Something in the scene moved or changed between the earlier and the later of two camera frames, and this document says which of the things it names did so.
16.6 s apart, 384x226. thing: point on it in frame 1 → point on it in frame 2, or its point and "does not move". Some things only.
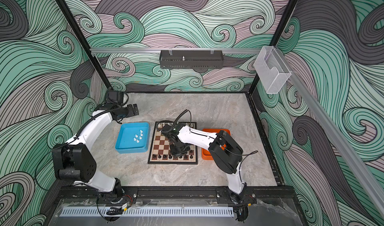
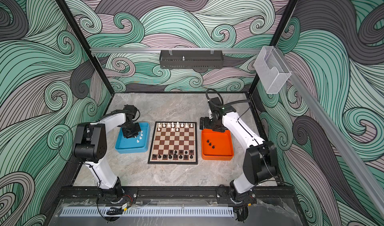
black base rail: (178, 192) does not move
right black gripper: (174, 154) → (207, 125)
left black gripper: (131, 113) → (126, 134)
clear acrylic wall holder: (272, 69) does not move
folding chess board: (160, 153) does not move
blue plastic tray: (133, 137) does not move
